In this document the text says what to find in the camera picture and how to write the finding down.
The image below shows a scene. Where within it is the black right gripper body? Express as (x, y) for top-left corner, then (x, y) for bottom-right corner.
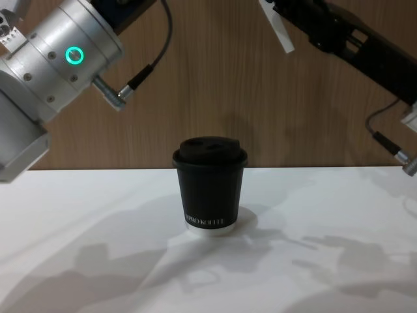
(272, 0), (417, 106)

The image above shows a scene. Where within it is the white label tag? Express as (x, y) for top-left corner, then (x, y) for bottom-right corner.
(259, 0), (296, 54)

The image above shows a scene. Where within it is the black plastic cup lid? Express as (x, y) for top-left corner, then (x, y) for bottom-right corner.
(172, 136), (247, 170)

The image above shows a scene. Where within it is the black paper coffee cup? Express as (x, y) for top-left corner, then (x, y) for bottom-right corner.
(175, 161), (244, 238)

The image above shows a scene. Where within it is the white table cloth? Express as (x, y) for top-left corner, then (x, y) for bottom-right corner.
(0, 166), (417, 313)

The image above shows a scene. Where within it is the dark right wrist cable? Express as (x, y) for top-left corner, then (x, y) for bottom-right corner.
(364, 100), (417, 177)

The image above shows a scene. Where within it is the dark wrist cable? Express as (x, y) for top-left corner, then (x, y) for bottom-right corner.
(93, 0), (173, 112)
(364, 100), (417, 177)

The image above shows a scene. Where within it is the dark left wrist cable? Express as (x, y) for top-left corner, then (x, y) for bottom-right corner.
(93, 0), (173, 112)

